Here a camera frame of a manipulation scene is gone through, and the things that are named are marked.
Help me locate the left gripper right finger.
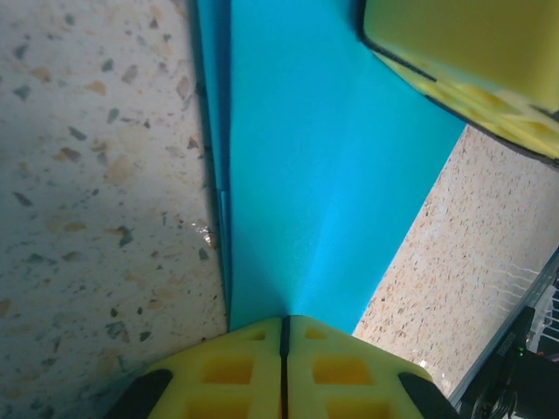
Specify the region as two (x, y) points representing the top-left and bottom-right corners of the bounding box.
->
(286, 313), (460, 419)

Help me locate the aluminium mounting rail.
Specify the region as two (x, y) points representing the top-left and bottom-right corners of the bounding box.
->
(449, 255), (559, 402)

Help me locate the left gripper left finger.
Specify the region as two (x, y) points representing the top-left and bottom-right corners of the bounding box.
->
(108, 315), (287, 419)

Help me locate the blue paper sheet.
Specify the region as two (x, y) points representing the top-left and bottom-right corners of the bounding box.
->
(194, 0), (467, 338)

